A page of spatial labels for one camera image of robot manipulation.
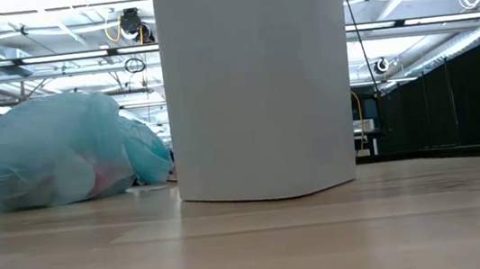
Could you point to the white plastic trash bin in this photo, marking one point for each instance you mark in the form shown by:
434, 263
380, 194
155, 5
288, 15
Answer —
257, 83

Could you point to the light blue trash bag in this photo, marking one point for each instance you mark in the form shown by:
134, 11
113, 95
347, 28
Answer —
42, 152

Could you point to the black room divider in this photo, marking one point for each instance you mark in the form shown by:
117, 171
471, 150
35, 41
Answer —
445, 106

